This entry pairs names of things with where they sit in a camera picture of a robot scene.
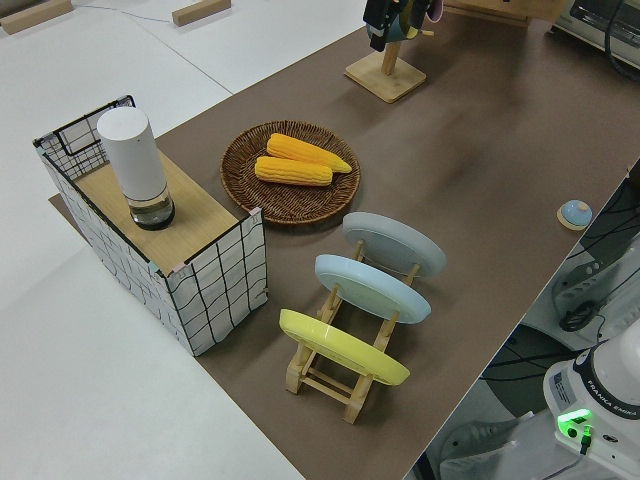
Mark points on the wooden dish rack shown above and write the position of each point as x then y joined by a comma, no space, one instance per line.
325,387

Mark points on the dark teal mug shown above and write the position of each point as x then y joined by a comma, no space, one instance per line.
399,29

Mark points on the white grid-pattern shelf box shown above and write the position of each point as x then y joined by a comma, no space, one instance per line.
220,280

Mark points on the brown wicker basket tray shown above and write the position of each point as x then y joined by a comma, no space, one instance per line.
295,202

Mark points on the wooden mug stand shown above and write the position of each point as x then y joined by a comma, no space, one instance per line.
387,75

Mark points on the yellow plate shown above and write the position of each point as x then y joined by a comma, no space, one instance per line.
345,347

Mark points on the grey plate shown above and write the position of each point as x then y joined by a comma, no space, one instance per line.
395,240

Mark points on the yellow corn cob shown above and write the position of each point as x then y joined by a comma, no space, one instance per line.
305,150
292,171

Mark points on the pink mug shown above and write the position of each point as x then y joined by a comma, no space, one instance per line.
435,10

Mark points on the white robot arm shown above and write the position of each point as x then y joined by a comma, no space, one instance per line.
595,400

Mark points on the yellow mug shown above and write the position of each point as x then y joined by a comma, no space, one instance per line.
412,31

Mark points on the wooden block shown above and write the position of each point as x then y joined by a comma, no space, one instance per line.
35,15
200,11

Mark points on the black mug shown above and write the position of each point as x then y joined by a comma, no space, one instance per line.
377,20

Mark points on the brown table mat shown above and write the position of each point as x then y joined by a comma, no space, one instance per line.
475,150

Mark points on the wooden drawer cabinet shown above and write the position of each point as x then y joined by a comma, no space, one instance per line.
490,11

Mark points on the silver toaster oven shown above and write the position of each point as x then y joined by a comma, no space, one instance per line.
595,20

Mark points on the blue dome bell wooden base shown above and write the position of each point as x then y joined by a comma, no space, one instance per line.
576,214

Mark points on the light blue plate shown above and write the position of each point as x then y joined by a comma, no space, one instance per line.
370,287

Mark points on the white cylindrical grinder bottle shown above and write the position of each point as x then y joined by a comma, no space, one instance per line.
135,160

